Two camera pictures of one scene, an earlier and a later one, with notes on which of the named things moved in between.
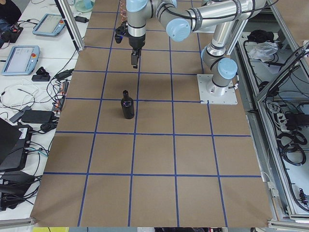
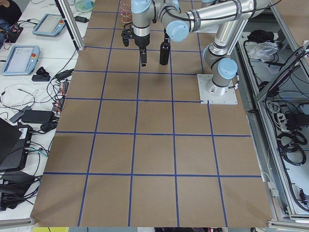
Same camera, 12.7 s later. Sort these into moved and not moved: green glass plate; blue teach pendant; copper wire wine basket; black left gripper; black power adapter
Moved: black left gripper
Not moved: green glass plate; black power adapter; blue teach pendant; copper wire wine basket
